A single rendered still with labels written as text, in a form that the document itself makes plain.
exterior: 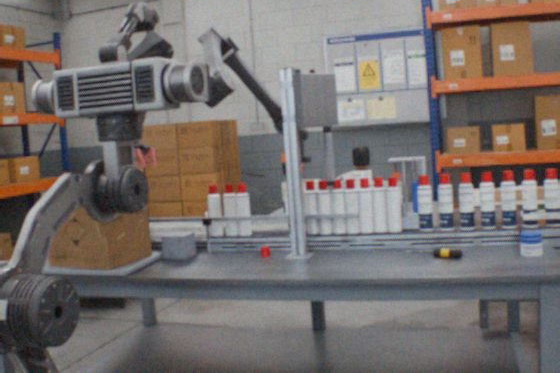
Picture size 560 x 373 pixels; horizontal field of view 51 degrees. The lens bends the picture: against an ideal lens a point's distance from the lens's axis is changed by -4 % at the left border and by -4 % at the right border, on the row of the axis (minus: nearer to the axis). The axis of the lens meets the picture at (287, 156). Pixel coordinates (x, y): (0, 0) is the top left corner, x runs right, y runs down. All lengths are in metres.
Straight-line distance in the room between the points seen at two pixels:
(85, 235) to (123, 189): 0.36
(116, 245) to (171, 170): 3.75
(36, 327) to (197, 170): 4.37
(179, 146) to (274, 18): 2.08
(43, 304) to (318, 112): 1.14
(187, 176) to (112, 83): 3.98
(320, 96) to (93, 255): 0.97
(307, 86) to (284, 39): 4.91
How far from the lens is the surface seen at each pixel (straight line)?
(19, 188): 6.42
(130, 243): 2.23
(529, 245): 2.06
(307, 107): 2.13
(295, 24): 7.02
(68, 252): 2.28
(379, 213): 2.26
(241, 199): 2.37
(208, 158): 5.75
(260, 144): 7.10
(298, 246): 2.19
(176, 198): 5.91
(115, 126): 1.91
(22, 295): 1.58
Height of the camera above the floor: 1.30
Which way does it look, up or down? 3 degrees down
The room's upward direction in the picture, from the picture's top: 4 degrees counter-clockwise
